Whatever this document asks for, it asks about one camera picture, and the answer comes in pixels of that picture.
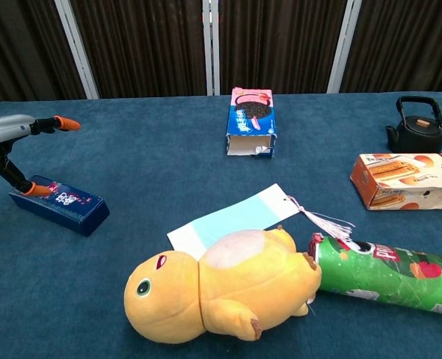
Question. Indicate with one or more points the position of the yellow plush toy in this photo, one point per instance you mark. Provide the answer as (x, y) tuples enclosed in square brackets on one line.
[(213, 291)]

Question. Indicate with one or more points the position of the green Pringles can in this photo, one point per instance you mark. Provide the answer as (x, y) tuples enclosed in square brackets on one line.
[(385, 276)]

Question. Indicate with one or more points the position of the white box blue lid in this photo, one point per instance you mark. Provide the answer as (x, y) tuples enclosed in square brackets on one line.
[(75, 213)]

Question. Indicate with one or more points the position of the dark brown curtain panel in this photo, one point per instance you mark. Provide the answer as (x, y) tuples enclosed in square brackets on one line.
[(142, 45), (407, 45), (276, 45), (18, 48)]

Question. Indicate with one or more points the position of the white double partition post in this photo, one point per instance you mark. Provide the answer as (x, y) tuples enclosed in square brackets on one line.
[(206, 56)]

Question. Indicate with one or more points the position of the blue Oreo cookie box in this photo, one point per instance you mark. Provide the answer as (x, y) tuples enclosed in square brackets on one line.
[(250, 116)]

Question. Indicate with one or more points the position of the blue felt table cloth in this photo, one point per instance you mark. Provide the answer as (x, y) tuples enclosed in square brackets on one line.
[(168, 149)]

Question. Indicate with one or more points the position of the black cast iron teapot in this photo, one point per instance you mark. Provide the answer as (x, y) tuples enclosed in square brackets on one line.
[(419, 138)]

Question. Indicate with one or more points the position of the white bookmark card with tassel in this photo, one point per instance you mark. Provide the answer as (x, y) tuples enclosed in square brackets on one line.
[(243, 215)]

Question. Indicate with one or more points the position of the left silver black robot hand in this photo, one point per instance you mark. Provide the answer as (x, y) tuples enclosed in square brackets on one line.
[(3, 129)]

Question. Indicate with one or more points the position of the orange biscuit box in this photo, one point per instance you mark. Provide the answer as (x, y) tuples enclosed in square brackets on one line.
[(404, 179)]

